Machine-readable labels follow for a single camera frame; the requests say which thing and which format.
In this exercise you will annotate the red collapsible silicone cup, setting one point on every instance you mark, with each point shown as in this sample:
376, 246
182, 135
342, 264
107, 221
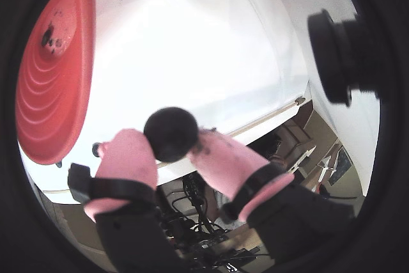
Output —
54, 100

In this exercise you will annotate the dark framed wall picture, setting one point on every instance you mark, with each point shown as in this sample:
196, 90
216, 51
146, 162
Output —
342, 164

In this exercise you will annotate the pink-covered gripper finger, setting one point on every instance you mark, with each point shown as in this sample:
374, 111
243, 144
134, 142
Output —
124, 164
230, 167

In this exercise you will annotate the black fisheye camera lens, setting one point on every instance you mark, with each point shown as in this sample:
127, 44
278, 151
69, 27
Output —
332, 55

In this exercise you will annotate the black camera tripod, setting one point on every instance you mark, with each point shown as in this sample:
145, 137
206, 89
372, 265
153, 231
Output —
195, 190

